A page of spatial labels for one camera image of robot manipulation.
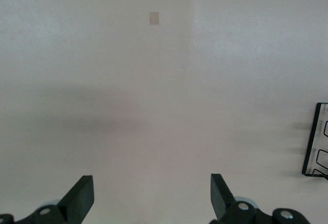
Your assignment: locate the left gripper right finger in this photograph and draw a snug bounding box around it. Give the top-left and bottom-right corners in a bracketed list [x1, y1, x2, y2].
[210, 173, 312, 224]

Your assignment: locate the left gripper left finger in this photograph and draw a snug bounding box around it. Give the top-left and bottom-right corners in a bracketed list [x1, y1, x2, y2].
[0, 174, 95, 224]

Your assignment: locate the black wire cup holder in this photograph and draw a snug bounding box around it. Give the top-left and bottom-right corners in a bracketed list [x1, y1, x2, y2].
[301, 102, 328, 180]

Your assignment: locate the small brown tape patch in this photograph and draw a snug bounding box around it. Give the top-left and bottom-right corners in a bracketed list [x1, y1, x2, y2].
[149, 11, 160, 26]

